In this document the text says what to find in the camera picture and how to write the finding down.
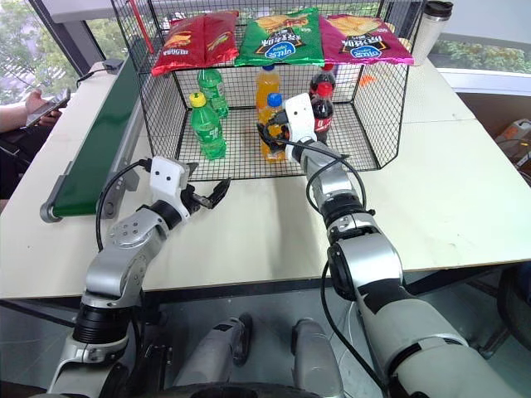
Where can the green chips bag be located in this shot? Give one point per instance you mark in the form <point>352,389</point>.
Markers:
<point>280,39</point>

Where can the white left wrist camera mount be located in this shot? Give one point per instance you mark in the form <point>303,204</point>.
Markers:
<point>166,176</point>

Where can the grey robot leg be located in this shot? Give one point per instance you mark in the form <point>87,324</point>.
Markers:
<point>215,352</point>
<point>315,360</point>

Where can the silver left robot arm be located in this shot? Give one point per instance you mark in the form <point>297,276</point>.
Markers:
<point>112,269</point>

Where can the grey orange equipment box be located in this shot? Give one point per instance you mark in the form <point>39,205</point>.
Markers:
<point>516,139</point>

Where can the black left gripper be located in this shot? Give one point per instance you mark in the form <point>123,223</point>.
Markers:
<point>194,201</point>

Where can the black round chair part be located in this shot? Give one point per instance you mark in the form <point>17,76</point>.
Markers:
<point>516,302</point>

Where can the green conveyor belt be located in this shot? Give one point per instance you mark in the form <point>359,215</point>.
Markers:
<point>99,141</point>

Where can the black power adapter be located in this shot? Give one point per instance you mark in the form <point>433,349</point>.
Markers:
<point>112,65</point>

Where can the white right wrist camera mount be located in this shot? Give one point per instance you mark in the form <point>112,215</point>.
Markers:
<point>300,120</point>

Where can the bystander dark clothed body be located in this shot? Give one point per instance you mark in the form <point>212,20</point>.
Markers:
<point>12,145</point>

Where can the orange soda bottle blue cap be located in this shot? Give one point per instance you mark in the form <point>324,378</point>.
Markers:
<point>267,85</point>
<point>274,108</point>

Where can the white tumbler black lid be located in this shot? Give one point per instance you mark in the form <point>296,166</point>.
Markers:
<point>431,29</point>

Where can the cola bottle red cap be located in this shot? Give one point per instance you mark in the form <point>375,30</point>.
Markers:
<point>322,114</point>
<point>323,76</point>

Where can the grey right robot leg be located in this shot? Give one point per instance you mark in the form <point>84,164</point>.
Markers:
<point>315,360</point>

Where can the bystander hand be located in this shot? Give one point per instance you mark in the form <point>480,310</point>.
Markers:
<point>37,101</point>

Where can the green soda bottle yellow cap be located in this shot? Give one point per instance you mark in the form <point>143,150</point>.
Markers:
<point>207,132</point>

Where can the grey left robot leg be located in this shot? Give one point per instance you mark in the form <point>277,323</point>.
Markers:
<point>215,352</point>

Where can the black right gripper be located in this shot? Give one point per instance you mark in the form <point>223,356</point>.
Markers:
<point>277,128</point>

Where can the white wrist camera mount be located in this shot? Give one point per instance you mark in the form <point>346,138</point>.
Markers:
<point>166,176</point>
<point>300,120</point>

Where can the small orange object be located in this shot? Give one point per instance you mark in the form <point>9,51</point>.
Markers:
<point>366,80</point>

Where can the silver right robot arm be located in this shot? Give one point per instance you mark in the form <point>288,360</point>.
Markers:
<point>373,265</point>

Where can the red chips bag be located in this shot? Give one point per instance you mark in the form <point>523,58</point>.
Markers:
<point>195,43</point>

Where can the smartphone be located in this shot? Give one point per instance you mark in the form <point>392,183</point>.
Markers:
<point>50,107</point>

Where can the red rod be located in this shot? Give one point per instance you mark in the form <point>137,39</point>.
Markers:
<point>141,25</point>

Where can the magenta chips bag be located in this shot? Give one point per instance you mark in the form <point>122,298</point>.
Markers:
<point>365,41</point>

